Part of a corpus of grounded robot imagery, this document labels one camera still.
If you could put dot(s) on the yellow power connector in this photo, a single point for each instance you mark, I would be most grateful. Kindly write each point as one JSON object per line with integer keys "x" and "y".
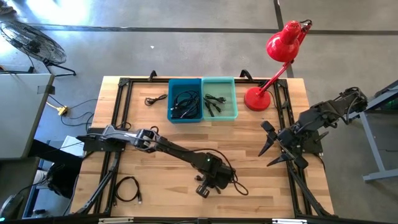
{"x": 63, "y": 110}

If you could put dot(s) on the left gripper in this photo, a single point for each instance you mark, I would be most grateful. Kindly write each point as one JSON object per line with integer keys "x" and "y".
{"x": 219, "y": 179}

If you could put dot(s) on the white paper sheet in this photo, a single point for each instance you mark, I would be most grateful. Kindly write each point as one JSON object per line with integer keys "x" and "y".
{"x": 73, "y": 144}

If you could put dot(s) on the silver metal bracket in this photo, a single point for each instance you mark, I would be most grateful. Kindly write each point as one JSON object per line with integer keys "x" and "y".
{"x": 289, "y": 221}
{"x": 115, "y": 220}

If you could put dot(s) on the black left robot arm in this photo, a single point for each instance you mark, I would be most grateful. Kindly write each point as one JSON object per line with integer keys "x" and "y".
{"x": 174, "y": 149}

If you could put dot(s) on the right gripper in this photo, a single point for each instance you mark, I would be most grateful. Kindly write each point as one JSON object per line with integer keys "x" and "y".
{"x": 287, "y": 141}

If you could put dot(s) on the red desk lamp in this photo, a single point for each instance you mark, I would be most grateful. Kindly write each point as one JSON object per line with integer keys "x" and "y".
{"x": 281, "y": 46}

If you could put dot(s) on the teal plastic bin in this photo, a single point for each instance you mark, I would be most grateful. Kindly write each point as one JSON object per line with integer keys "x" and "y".
{"x": 224, "y": 115}

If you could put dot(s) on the grey side table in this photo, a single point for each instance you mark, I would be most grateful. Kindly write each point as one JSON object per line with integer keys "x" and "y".
{"x": 18, "y": 118}

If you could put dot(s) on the black floor fan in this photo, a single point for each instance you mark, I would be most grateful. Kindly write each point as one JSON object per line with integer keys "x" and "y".
{"x": 31, "y": 43}

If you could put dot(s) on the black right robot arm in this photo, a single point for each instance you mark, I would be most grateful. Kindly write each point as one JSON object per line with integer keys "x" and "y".
{"x": 326, "y": 109}

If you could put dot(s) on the grey metal table frame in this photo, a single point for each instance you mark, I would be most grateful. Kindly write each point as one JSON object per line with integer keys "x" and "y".
{"x": 381, "y": 175}

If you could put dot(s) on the black aluminium table frame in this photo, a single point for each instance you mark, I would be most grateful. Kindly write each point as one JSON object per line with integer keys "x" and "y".
{"x": 146, "y": 80}

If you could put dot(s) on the dark computer mouse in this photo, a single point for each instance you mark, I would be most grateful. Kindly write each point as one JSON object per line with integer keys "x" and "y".
{"x": 11, "y": 207}

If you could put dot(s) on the blue plastic bin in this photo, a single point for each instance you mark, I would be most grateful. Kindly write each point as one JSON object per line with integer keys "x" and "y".
{"x": 186, "y": 84}

